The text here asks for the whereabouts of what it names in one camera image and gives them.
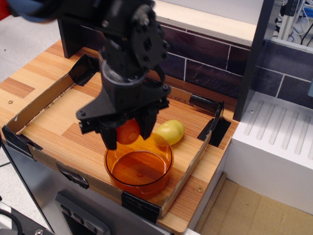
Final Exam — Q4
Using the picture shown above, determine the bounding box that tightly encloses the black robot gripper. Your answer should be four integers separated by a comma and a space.
76, 62, 171, 150

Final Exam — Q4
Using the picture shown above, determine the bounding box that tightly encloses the orange plastic toy carrot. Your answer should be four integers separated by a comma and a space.
116, 119, 140, 145

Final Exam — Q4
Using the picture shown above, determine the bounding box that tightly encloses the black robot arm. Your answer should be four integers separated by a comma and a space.
9, 0, 171, 150

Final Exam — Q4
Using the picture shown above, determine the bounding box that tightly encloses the transparent orange plastic pot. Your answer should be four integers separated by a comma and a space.
104, 133, 174, 199

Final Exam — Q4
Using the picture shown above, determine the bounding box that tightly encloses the taped cardboard fence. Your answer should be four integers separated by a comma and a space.
2, 54, 232, 222

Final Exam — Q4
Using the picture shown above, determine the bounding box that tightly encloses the yellow plastic toy potato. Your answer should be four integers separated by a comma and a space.
155, 119, 185, 145

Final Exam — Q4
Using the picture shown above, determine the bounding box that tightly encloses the grey toy oven front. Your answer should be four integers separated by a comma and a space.
55, 193, 111, 235

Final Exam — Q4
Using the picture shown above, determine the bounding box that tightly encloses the white toy sink drainboard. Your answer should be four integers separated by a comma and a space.
224, 93, 313, 214

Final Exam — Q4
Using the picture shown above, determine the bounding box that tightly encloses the dark grey left post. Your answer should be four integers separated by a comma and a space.
57, 17, 103, 59

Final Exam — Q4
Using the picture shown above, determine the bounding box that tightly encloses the dark grey vertical post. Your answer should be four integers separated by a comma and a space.
233, 0, 280, 121

